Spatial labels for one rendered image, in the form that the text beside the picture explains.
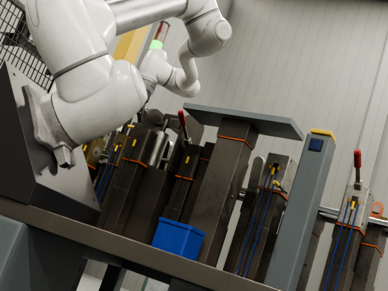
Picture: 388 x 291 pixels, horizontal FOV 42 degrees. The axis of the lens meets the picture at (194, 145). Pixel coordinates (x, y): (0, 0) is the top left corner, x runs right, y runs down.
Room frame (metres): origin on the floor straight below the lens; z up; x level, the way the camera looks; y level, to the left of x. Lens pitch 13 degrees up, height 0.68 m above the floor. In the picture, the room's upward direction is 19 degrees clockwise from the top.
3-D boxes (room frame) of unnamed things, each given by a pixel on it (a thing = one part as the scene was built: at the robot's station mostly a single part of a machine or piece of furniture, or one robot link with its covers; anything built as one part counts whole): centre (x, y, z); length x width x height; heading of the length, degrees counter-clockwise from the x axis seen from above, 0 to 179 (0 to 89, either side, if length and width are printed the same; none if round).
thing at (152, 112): (1.80, 0.09, 0.94); 0.18 x 0.13 x 0.49; 58
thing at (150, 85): (2.17, 0.29, 1.37); 0.09 x 0.09 x 0.06
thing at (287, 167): (1.59, -0.28, 0.90); 0.13 x 0.08 x 0.41; 148
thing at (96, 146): (2.01, 0.39, 0.87); 0.10 x 0.07 x 0.35; 148
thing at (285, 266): (1.37, -0.34, 0.92); 0.08 x 0.08 x 0.44; 58
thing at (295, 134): (1.51, -0.12, 1.16); 0.37 x 0.14 x 0.02; 58
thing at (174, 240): (1.43, -0.04, 0.74); 0.11 x 0.10 x 0.09; 58
